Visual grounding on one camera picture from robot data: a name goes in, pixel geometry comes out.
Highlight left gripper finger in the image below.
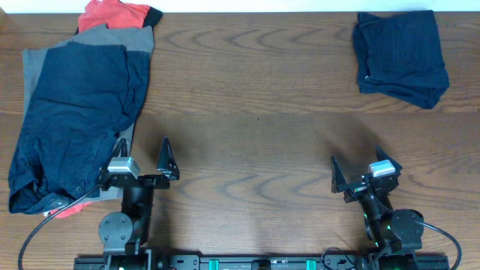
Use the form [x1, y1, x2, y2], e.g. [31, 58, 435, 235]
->
[101, 138, 128, 170]
[157, 136, 179, 176]

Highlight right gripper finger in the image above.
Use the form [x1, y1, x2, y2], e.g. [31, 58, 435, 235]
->
[375, 145, 402, 171]
[331, 156, 347, 194]

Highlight navy shorts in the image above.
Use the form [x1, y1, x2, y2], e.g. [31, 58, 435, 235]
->
[352, 10, 449, 109]
[7, 40, 151, 215]

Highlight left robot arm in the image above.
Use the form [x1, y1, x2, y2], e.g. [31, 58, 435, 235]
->
[98, 137, 180, 270]

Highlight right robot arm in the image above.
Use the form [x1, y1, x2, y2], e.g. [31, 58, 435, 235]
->
[331, 146, 424, 269]

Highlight grey shorts in pile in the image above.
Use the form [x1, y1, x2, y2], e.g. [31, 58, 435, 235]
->
[21, 23, 156, 206]

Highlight red garment with black trim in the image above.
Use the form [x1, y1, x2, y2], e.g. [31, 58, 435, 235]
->
[38, 1, 163, 217]

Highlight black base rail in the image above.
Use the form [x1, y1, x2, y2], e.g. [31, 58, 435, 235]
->
[73, 253, 450, 270]

